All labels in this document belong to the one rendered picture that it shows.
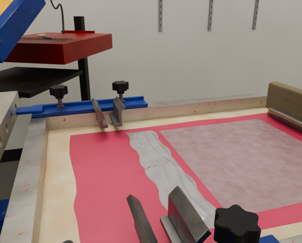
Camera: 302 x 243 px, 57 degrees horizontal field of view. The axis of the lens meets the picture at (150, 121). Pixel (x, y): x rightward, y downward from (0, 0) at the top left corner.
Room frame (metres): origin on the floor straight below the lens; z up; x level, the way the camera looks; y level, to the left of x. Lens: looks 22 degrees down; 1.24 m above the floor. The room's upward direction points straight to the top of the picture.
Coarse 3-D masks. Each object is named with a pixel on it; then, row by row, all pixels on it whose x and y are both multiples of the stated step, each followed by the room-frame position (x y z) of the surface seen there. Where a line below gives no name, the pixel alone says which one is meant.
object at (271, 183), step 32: (224, 160) 0.51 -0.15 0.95; (256, 160) 0.51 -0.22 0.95; (288, 160) 0.51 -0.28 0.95; (96, 192) 0.40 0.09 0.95; (128, 192) 0.40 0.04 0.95; (224, 192) 0.40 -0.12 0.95; (256, 192) 0.40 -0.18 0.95; (288, 192) 0.40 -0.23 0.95; (96, 224) 0.32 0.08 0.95; (128, 224) 0.32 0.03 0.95; (160, 224) 0.32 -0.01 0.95; (288, 224) 0.32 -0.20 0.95
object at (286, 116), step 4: (272, 108) 0.73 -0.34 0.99; (272, 112) 0.73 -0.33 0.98; (276, 112) 0.71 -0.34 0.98; (280, 112) 0.70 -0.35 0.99; (284, 112) 0.70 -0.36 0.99; (280, 116) 0.70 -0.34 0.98; (284, 116) 0.68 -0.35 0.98; (288, 116) 0.67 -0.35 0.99; (292, 116) 0.67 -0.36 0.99; (288, 120) 0.67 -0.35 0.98; (292, 120) 0.66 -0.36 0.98; (296, 120) 0.65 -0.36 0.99; (300, 120) 0.65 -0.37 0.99; (300, 124) 0.63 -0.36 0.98
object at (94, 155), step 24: (216, 120) 0.73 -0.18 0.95; (240, 120) 0.73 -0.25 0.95; (264, 120) 0.73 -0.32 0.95; (72, 144) 0.58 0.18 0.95; (96, 144) 0.58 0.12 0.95; (120, 144) 0.58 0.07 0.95; (168, 144) 0.58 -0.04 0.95; (192, 144) 0.58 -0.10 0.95; (216, 144) 0.58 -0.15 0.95; (240, 144) 0.58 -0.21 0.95; (264, 144) 0.58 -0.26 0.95; (288, 144) 0.58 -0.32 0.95; (96, 168) 0.47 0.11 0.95; (120, 168) 0.47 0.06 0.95
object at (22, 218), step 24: (240, 96) 0.84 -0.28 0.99; (264, 96) 0.85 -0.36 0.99; (48, 120) 0.66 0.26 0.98; (72, 120) 0.68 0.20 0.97; (96, 120) 0.70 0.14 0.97; (24, 144) 0.51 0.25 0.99; (24, 168) 0.41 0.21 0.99; (24, 192) 0.35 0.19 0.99; (24, 216) 0.29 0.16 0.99; (0, 240) 0.25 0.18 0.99; (24, 240) 0.25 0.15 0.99; (288, 240) 0.25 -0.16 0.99
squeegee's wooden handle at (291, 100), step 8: (272, 88) 0.76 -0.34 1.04; (280, 88) 0.73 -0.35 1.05; (288, 88) 0.71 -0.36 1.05; (296, 88) 0.70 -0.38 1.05; (272, 96) 0.75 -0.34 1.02; (280, 96) 0.72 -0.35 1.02; (288, 96) 0.70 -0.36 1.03; (296, 96) 0.67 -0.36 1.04; (272, 104) 0.75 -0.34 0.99; (280, 104) 0.72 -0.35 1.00; (288, 104) 0.69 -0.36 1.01; (296, 104) 0.67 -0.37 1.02; (288, 112) 0.69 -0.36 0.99; (296, 112) 0.67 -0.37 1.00
